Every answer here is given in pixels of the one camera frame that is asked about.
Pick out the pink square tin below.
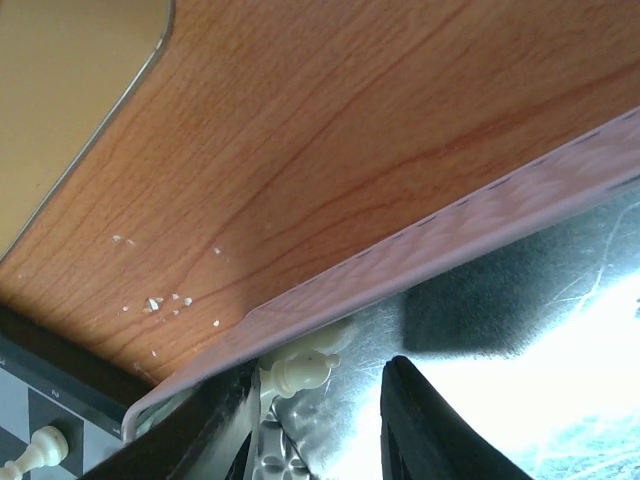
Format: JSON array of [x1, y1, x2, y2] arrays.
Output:
[[122, 110, 639, 479]]

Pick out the gold square tin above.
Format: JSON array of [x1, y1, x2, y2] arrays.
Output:
[[1, 1, 174, 252]]

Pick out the white chess pawn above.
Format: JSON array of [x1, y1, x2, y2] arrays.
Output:
[[1, 425, 69, 480]]

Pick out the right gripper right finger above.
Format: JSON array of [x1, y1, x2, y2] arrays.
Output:
[[380, 356, 529, 480]]

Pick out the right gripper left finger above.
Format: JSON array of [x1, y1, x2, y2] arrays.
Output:
[[83, 360, 261, 480]]

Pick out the white chess bishop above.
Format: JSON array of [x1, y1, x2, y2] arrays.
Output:
[[260, 350, 341, 399]]

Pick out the black and silver chessboard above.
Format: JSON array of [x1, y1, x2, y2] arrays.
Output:
[[1, 306, 151, 479]]

